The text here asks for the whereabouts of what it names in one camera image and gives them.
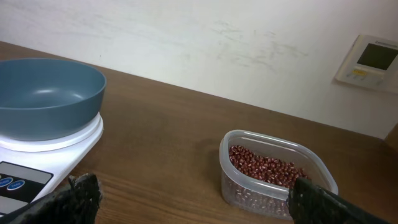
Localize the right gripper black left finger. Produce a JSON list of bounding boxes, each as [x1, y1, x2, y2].
[[1, 173, 102, 224]]

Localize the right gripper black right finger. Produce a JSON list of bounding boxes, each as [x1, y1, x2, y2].
[[286, 177, 387, 224]]

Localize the white digital kitchen scale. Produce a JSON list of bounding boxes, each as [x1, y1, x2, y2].
[[1, 114, 103, 217]]

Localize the blue-grey bowl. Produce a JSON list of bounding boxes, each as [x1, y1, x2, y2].
[[1, 58, 107, 141]]

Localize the red adzuki beans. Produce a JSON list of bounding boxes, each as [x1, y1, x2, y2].
[[228, 145, 310, 189]]

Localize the clear plastic container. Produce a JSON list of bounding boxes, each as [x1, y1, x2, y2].
[[220, 130, 338, 220]]

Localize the beige wall control panel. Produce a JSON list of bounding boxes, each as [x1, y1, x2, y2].
[[335, 35, 397, 94]]

